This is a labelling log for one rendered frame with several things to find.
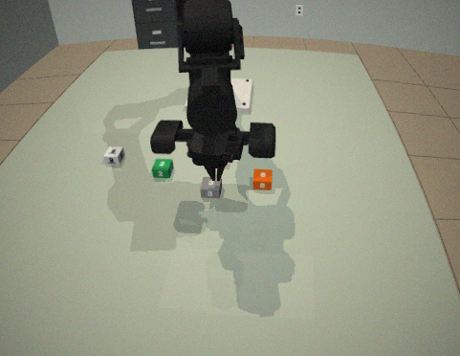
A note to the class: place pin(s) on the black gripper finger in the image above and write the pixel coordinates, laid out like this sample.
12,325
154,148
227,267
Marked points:
219,173
210,170

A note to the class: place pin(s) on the green block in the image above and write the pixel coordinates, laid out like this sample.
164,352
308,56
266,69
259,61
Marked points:
162,168

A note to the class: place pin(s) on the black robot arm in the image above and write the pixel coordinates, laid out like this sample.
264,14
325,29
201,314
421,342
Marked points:
208,31

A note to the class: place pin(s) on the orange block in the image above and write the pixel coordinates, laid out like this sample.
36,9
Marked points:
263,179

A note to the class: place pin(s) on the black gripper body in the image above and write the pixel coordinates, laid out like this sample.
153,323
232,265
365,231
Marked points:
260,138

